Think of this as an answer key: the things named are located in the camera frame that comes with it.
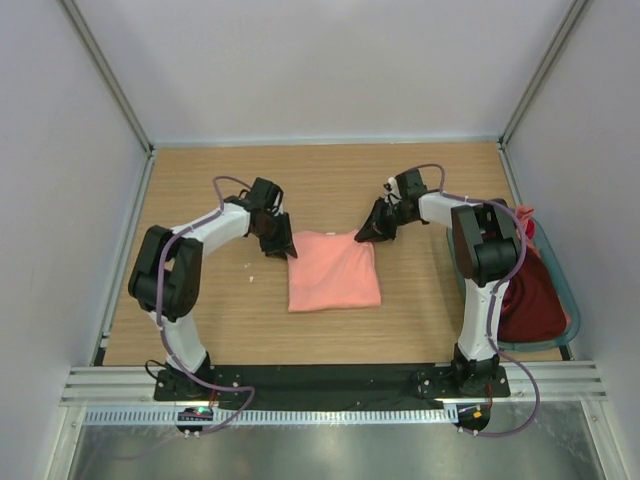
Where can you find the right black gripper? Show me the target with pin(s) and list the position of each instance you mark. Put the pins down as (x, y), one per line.
(375, 229)

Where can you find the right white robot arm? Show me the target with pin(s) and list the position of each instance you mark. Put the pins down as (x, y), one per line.
(489, 249)

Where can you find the dark red t shirt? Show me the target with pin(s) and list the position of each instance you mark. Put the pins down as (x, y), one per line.
(531, 310)

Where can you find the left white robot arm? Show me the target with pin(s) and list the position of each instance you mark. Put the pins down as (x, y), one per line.
(166, 279)

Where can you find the white slotted cable duct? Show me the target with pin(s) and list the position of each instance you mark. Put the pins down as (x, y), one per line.
(199, 417)

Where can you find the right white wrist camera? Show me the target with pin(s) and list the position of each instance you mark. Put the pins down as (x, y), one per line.
(391, 188)

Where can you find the teal plastic basket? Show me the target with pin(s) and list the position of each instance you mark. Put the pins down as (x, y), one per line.
(562, 291)

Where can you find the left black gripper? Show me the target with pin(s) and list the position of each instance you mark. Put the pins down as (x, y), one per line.
(283, 245)

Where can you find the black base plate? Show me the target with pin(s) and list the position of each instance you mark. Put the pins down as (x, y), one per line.
(297, 386)

